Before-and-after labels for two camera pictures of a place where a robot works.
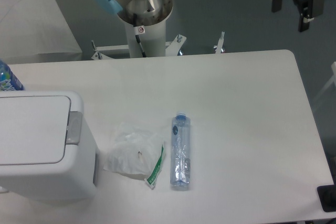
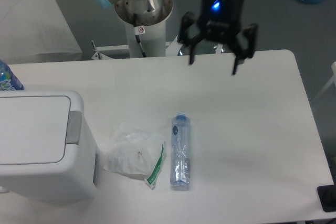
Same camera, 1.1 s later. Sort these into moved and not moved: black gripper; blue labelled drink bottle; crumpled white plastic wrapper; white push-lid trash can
Moved: black gripper
Not moved: white push-lid trash can; crumpled white plastic wrapper; blue labelled drink bottle
